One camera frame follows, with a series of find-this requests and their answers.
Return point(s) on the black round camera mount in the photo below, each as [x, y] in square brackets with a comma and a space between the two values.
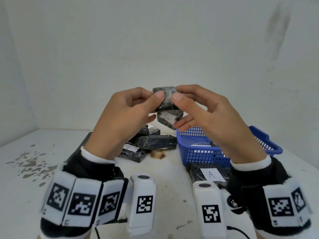
[234, 204]

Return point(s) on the person's left thumb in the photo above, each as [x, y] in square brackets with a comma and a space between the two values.
[155, 101]

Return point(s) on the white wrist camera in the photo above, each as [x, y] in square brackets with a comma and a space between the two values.
[209, 204]
[142, 196]

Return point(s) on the large black wrapped packet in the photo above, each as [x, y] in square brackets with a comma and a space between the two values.
[195, 174]

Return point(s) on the long black wrapped packet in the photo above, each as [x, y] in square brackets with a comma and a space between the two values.
[157, 142]

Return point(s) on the person's left hand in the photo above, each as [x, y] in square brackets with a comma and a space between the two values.
[117, 121]

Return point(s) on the white marker wrist band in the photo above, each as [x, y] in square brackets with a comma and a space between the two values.
[79, 202]
[284, 206]

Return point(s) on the person's right thumb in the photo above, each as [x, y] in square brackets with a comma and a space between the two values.
[182, 103]

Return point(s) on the blue plastic basket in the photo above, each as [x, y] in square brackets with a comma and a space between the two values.
[199, 154]

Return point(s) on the person's right forearm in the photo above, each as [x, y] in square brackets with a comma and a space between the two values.
[256, 176]

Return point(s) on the person's left forearm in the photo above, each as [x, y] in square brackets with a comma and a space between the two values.
[89, 169]

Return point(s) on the person's right hand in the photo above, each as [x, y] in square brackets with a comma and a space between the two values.
[224, 126]

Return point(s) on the white paper label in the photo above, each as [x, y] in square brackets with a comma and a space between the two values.
[212, 174]
[131, 147]

